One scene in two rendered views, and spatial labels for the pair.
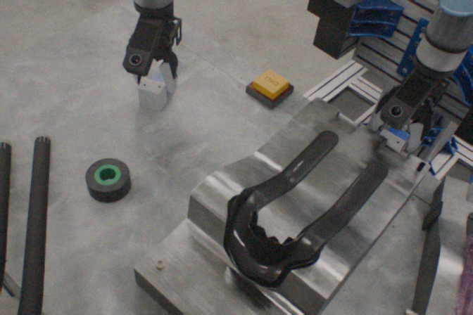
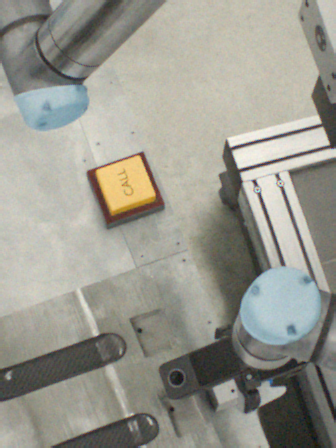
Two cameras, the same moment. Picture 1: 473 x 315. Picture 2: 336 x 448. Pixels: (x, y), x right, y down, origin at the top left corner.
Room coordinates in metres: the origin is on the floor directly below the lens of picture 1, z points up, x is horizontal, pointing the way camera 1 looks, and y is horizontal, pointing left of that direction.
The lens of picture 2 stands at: (0.31, -0.37, 2.39)
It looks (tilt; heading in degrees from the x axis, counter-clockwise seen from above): 71 degrees down; 26
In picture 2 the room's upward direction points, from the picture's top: 9 degrees clockwise
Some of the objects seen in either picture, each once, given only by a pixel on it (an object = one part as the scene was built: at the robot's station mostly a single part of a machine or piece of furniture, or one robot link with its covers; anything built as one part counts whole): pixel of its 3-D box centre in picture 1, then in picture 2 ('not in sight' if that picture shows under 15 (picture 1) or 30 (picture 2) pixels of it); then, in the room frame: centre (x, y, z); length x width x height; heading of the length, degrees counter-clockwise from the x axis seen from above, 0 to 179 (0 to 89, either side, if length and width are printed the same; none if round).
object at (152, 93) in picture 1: (162, 81); not in sight; (0.78, 0.18, 0.83); 0.13 x 0.05 x 0.05; 167
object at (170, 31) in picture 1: (156, 24); not in sight; (0.76, 0.19, 0.99); 0.09 x 0.08 x 0.12; 167
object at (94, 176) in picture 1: (108, 180); not in sight; (0.50, 0.23, 0.82); 0.08 x 0.08 x 0.04
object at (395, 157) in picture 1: (389, 158); (186, 414); (0.60, -0.29, 0.87); 0.05 x 0.05 x 0.04; 55
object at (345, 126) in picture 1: (342, 129); (154, 335); (0.66, -0.20, 0.87); 0.05 x 0.05 x 0.04; 55
